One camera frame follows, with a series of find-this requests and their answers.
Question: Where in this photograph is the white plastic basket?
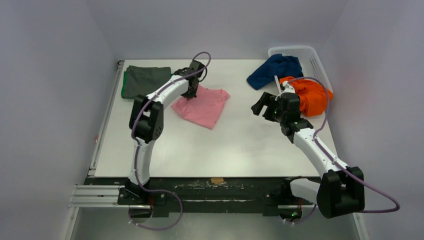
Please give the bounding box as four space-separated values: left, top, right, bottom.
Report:
267 45 334 92

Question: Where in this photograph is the navy blue t shirt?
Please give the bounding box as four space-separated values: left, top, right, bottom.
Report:
246 54 304 90

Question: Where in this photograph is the orange t shirt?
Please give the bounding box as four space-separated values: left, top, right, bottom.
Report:
290 78 328 117

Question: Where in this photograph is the folded green t shirt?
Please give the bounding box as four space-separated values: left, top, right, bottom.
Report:
120 71 176 100

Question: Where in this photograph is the folded grey t shirt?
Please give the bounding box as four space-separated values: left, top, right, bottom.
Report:
122 65 172 100

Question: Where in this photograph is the brown tape piece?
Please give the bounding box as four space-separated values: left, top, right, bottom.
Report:
210 177 225 185

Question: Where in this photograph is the pink t shirt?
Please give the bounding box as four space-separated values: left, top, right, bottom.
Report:
171 86 230 130

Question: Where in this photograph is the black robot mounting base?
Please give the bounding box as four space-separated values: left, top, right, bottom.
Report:
82 177 313 219

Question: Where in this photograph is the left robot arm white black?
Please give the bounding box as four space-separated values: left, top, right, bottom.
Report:
121 59 208 205

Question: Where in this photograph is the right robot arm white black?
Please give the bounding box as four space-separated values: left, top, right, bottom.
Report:
251 92 365 219

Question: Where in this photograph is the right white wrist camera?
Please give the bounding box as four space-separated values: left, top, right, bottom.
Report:
274 75 296 101

